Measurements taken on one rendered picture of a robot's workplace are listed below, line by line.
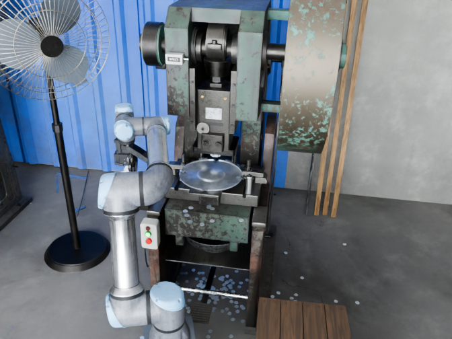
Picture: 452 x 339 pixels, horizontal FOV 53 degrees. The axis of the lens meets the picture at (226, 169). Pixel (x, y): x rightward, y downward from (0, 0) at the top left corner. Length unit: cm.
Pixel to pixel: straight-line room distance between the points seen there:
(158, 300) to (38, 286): 130
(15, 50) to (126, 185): 98
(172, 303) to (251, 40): 102
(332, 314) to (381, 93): 171
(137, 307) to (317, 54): 103
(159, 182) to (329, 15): 78
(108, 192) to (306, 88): 74
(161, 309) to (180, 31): 105
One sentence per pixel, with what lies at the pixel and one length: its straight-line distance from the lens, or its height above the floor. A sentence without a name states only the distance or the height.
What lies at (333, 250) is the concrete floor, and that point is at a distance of 298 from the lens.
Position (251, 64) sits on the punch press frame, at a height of 130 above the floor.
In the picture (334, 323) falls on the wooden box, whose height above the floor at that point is 35.
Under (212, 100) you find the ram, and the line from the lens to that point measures 197.
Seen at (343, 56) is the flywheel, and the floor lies 134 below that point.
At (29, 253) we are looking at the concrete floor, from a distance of 305.
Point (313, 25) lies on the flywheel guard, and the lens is 157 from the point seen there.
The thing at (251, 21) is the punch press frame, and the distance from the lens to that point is 185.
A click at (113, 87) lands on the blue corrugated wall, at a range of 345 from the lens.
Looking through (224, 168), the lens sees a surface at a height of 78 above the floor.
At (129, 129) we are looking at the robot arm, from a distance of 180.
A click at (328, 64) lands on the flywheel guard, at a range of 157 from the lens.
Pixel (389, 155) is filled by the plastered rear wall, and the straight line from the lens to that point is 347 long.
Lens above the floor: 180
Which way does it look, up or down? 29 degrees down
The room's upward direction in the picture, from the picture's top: 2 degrees clockwise
